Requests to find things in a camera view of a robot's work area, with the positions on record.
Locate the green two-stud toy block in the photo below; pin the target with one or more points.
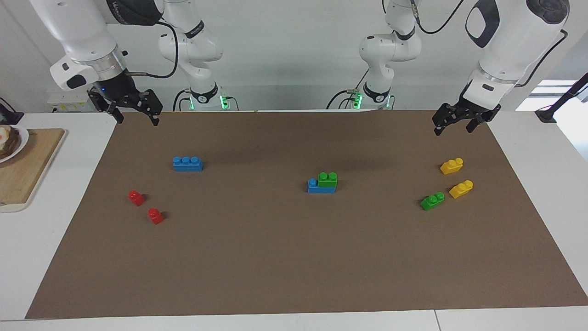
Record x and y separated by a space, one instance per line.
328 180
432 202

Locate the yellow two-stud toy block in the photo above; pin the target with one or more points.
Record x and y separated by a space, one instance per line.
451 167
461 189

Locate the wooden cutting board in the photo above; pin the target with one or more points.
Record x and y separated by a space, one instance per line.
27 174

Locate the white power strip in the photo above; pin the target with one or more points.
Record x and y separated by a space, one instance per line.
64 104

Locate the white plate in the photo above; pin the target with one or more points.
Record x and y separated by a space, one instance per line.
24 138

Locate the black stand with base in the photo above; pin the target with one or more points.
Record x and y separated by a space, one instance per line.
545 115

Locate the red one-stud toy block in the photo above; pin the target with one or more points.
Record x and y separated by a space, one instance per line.
155 216
136 198

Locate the toast sandwich food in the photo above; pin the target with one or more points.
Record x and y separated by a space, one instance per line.
8 141

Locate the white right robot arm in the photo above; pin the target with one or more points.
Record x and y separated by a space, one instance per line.
82 32

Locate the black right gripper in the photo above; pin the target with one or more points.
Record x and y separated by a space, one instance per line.
120 92

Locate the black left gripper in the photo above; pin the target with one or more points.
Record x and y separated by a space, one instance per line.
475 114

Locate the brown table mat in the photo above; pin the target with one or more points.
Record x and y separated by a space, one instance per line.
275 257

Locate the blue three-stud toy block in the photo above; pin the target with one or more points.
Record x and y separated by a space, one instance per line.
317 188
187 165

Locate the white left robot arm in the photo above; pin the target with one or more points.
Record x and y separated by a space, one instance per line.
510 46

